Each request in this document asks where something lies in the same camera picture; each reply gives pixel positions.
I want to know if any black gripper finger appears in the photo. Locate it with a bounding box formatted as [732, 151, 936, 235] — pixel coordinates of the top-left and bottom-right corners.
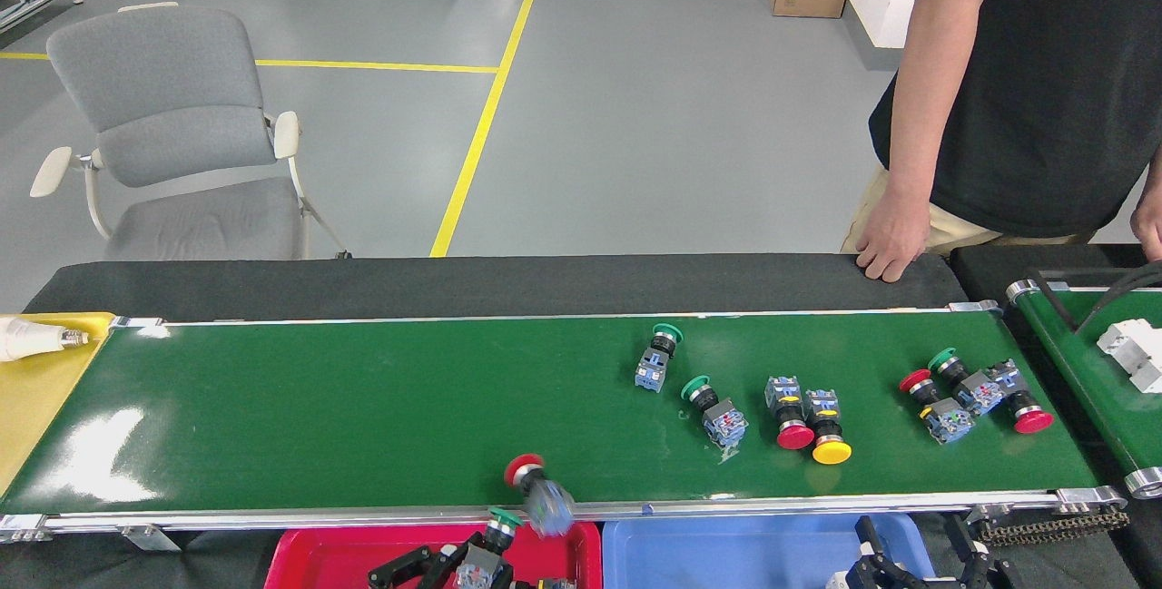
[368, 542, 468, 589]
[849, 516, 918, 589]
[944, 514, 1009, 589]

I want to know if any yellow mushroom push button switch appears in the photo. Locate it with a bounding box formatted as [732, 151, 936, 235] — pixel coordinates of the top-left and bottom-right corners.
[803, 388, 853, 466]

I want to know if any long green conveyor belt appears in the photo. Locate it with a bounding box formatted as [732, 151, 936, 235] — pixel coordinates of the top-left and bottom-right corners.
[0, 301, 1129, 543]

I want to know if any green infeed conveyor belt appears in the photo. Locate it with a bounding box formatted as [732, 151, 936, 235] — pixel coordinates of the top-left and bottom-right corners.
[1006, 279, 1162, 499]

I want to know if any yellow tray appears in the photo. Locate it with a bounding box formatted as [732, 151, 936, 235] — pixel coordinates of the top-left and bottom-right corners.
[0, 311, 117, 495]

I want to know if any person's right hand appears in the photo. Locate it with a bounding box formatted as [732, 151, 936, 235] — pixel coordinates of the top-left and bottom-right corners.
[854, 185, 934, 283]

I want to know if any person's left hand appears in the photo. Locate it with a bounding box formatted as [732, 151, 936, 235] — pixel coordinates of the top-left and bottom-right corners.
[1130, 173, 1162, 261]

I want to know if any red plastic bin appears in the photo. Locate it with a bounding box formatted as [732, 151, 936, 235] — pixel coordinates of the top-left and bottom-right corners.
[263, 521, 603, 589]

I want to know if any blue plastic bin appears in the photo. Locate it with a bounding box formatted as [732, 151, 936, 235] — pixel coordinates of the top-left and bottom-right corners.
[602, 514, 936, 589]

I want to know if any black guide plate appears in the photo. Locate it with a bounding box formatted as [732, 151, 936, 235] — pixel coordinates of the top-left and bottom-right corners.
[1035, 260, 1162, 333]

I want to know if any white light bulb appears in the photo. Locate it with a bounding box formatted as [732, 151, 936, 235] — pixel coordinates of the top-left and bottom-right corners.
[0, 317, 90, 363]

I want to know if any person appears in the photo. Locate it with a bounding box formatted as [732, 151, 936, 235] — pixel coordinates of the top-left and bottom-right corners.
[840, 0, 1162, 283]

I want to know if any grey office chair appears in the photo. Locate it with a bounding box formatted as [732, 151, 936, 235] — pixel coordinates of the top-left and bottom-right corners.
[30, 2, 353, 261]

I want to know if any conveyor drive chain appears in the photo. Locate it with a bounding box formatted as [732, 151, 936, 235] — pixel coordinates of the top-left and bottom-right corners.
[976, 509, 1131, 546]

